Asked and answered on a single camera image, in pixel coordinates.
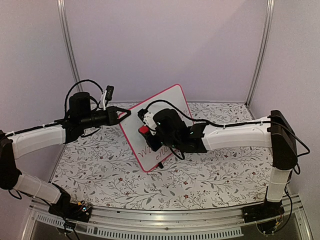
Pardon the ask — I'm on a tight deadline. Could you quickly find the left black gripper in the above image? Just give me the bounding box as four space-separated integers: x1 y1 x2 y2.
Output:
80 106 132 130

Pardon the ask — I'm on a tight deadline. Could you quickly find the red whiteboard eraser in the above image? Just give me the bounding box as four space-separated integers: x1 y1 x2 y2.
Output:
138 126 150 135

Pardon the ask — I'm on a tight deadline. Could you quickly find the pink framed whiteboard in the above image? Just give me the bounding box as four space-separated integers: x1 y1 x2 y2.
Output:
119 84 192 173

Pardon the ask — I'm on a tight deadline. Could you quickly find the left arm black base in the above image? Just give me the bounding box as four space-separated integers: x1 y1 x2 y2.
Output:
48 193 92 223

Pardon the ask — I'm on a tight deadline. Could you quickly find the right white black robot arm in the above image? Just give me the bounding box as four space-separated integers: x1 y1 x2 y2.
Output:
139 108 298 218

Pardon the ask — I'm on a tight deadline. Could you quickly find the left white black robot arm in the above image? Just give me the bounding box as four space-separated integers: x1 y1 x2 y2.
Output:
0 92 131 217

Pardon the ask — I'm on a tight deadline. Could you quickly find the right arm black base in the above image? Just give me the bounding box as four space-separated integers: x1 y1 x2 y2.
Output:
241 200 293 236

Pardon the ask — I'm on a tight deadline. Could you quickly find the left black whiteboard foot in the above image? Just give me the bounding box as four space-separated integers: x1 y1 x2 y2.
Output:
158 162 164 169

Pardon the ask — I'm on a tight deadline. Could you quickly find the floral patterned table mat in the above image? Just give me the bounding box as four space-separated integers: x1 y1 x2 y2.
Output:
48 101 285 210

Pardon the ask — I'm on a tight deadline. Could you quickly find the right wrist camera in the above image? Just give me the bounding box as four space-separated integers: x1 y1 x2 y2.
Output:
137 108 157 135

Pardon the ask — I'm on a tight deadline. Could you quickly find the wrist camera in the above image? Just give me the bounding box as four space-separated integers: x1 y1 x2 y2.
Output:
99 85 114 110
137 108 157 135

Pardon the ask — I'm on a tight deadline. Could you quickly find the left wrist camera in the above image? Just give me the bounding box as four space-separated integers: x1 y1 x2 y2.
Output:
99 85 114 110

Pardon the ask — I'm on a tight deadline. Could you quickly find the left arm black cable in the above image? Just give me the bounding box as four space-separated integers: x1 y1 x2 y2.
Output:
63 79 105 120

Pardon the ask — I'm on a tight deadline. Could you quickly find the front aluminium rail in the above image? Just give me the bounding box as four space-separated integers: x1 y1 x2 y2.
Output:
21 194 316 240

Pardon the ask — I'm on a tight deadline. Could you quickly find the left aluminium corner post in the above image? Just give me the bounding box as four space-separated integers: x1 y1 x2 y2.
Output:
56 0 81 84

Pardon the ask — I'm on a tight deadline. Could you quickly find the aluminium corner post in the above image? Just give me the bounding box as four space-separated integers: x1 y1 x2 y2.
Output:
56 0 81 84
245 0 275 108

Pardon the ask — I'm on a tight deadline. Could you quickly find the right aluminium corner post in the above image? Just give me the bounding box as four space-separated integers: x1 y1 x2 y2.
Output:
245 0 275 108

